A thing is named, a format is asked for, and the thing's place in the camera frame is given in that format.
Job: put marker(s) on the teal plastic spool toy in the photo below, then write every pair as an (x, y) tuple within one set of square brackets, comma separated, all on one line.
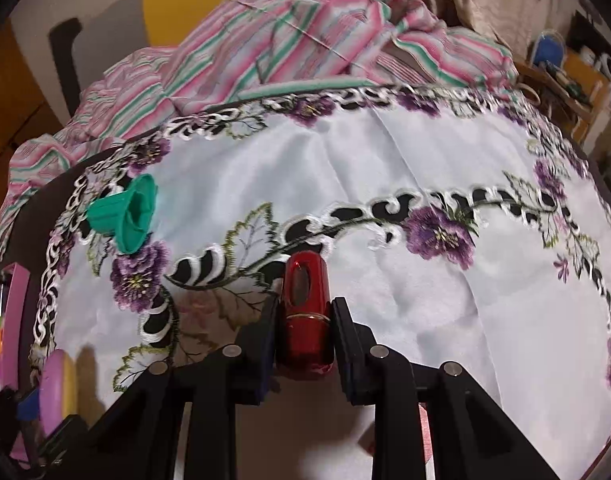
[(125, 212)]

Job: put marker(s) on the cluttered wooden shelf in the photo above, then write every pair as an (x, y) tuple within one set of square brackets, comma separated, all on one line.
[(575, 80)]

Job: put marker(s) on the orange wooden cupboard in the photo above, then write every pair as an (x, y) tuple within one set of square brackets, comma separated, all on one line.
[(15, 110)]

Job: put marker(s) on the purple oval toy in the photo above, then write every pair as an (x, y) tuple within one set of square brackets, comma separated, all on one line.
[(58, 390)]

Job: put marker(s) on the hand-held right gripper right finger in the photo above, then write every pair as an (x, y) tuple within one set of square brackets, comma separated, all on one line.
[(343, 355)]

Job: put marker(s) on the beige patterned curtain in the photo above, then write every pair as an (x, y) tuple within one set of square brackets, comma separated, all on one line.
[(465, 0)]

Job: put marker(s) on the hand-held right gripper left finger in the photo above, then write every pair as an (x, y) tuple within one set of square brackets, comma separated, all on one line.
[(266, 355)]

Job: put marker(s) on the red cylinder toy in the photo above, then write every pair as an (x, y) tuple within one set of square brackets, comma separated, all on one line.
[(305, 310)]

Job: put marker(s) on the pink rimmed white tray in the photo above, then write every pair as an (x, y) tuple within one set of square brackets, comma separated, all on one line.
[(15, 325)]

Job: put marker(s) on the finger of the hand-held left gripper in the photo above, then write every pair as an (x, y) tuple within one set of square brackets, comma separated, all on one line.
[(28, 406), (60, 435)]

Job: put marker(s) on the white embroidered floral tablecloth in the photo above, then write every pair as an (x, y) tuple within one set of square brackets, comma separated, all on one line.
[(385, 170)]

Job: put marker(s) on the pink green striped sheet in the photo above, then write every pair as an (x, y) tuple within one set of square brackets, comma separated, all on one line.
[(285, 40)]

